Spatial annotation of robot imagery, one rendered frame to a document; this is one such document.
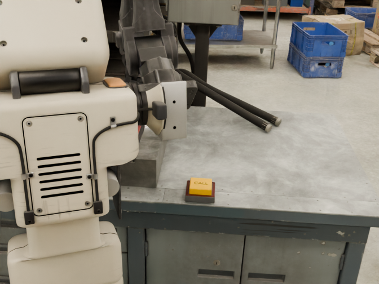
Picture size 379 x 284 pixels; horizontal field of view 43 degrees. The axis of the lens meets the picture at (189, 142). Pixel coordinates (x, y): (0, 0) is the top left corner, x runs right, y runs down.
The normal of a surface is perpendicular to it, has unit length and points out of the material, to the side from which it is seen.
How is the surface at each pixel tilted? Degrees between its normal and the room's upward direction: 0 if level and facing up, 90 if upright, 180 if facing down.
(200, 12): 90
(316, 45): 90
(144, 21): 77
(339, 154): 0
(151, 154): 0
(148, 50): 37
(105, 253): 82
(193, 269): 90
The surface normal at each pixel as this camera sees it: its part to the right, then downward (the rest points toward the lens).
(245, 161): 0.04, -0.90
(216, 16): -0.06, 0.44
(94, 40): 0.38, -0.30
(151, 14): 0.25, 0.22
